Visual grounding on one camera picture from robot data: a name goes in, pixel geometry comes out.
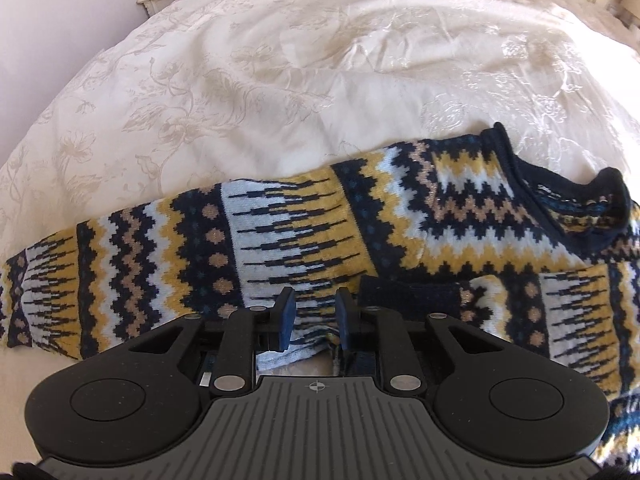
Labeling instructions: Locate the navy yellow patterned knit sweater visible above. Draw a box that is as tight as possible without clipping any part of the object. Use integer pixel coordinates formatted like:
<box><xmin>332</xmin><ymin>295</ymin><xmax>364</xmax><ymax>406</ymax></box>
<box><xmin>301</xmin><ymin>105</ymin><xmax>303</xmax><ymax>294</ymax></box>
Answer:
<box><xmin>1</xmin><ymin>125</ymin><xmax>639</xmax><ymax>470</ymax></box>

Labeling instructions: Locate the cream floral bedspread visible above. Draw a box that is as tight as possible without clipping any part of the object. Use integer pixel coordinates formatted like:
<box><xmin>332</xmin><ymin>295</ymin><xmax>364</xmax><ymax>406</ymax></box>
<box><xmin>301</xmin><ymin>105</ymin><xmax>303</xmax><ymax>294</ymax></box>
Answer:
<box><xmin>0</xmin><ymin>0</ymin><xmax>640</xmax><ymax>466</ymax></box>

